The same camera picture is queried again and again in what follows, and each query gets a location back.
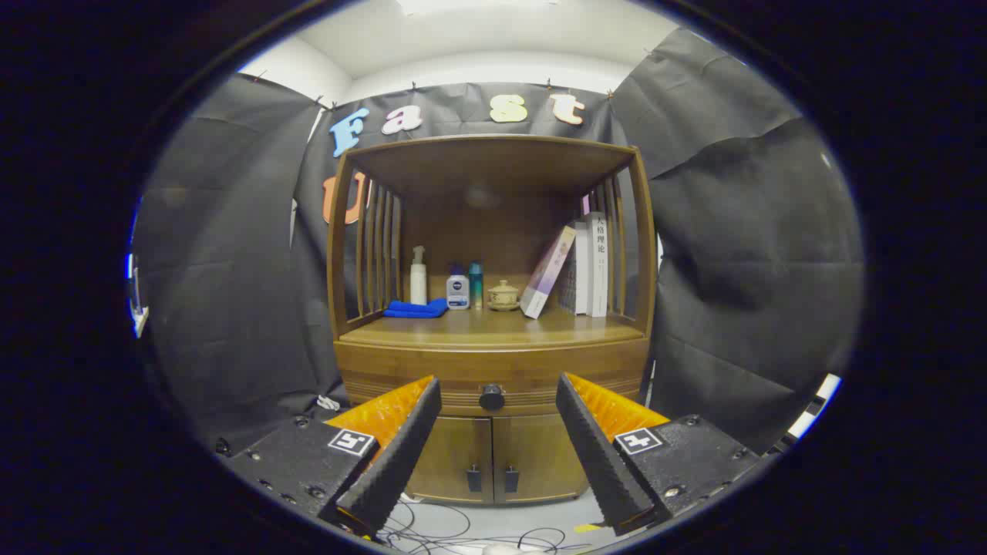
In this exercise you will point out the black backdrop cloth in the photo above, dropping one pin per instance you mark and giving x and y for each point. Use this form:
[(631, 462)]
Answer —
[(231, 270)]

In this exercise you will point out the beige ceramic lidded cup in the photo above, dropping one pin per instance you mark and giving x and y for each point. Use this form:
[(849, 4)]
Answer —
[(503, 296)]

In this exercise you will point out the slim teal bottle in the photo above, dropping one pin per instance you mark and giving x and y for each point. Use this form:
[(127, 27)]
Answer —
[(476, 287)]

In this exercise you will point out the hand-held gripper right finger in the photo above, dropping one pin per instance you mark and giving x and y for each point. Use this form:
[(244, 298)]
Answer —
[(597, 462)]

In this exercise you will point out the dark patterned book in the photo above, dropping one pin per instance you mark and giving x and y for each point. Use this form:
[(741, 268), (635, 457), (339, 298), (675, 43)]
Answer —
[(569, 287)]

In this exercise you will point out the brown wooden cabinet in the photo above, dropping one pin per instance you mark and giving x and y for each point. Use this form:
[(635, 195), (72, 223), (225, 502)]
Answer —
[(493, 162)]

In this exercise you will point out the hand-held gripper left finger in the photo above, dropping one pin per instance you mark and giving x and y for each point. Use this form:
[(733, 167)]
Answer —
[(401, 455)]

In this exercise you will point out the brown wooden drawer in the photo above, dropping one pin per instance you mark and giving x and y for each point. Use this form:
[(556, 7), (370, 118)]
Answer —
[(493, 366)]

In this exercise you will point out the brown wooden countertop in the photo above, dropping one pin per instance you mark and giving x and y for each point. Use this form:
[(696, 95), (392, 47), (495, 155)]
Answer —
[(493, 327)]

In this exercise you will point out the white foam pump bottle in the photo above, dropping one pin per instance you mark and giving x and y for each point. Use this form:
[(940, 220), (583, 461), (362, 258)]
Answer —
[(418, 281)]

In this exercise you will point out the white book black print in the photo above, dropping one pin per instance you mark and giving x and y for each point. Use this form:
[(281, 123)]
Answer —
[(599, 262)]

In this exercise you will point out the wooden cabinet door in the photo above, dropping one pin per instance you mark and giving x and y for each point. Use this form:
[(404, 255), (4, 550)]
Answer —
[(532, 455), (463, 455)]

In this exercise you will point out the black round drawer knob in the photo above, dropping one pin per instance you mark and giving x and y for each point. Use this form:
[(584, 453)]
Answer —
[(492, 397)]

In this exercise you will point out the thin white book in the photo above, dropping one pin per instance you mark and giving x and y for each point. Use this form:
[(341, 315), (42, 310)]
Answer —
[(582, 270)]

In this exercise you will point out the white lotion bottle blue cap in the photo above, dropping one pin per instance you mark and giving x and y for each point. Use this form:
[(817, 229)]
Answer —
[(458, 293)]

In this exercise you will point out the purple and white book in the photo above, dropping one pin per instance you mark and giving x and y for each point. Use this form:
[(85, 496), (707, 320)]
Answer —
[(547, 274)]

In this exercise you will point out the white object on floor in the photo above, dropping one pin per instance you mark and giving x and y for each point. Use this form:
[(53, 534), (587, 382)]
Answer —
[(505, 549)]

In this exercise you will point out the blue folded cloth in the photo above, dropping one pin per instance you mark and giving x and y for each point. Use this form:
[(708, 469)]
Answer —
[(416, 309)]

